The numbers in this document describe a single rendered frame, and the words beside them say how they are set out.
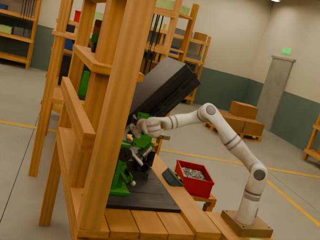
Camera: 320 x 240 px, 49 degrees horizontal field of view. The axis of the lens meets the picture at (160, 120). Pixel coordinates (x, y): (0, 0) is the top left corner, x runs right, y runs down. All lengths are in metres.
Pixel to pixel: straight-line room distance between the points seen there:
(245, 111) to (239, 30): 4.02
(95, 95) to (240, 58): 10.65
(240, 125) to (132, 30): 7.14
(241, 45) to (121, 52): 10.93
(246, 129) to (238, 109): 0.55
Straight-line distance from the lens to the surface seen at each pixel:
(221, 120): 1.88
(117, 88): 1.35
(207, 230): 1.80
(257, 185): 1.94
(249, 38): 12.29
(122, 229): 1.63
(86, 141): 1.49
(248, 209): 1.98
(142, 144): 2.13
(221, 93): 12.15
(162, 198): 1.96
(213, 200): 2.43
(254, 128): 8.60
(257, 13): 12.38
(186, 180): 2.32
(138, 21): 1.34
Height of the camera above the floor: 1.71
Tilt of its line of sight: 12 degrees down
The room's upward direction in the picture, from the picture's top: 15 degrees clockwise
